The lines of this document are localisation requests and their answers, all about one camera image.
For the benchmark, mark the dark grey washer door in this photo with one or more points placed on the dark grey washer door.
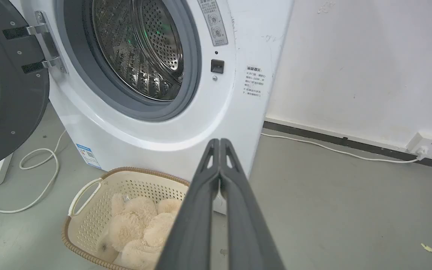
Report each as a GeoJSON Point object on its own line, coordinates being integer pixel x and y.
{"type": "Point", "coordinates": [8, 80]}

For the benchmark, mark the white wall socket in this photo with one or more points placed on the white wall socket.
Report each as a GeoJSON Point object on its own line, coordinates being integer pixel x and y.
{"type": "Point", "coordinates": [424, 144]}

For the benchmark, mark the small yellow floor scrap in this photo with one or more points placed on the small yellow floor scrap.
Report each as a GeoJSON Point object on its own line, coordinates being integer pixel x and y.
{"type": "Point", "coordinates": [428, 248]}

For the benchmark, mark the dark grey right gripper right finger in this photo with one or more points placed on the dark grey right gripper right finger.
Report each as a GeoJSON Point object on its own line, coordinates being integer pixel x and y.
{"type": "Point", "coordinates": [248, 225]}

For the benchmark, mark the white front-load washing machine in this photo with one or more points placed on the white front-load washing machine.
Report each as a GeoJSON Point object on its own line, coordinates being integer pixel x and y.
{"type": "Point", "coordinates": [186, 97]}

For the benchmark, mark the cream plastic laundry basket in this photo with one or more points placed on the cream plastic laundry basket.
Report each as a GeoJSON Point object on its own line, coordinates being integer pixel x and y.
{"type": "Point", "coordinates": [99, 217]}

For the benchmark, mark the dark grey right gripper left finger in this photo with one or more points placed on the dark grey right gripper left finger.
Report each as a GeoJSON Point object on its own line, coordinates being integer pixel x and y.
{"type": "Point", "coordinates": [195, 221]}

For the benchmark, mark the cream plush teddy bear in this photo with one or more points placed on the cream plush teddy bear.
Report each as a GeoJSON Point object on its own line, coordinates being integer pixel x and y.
{"type": "Point", "coordinates": [141, 228]}

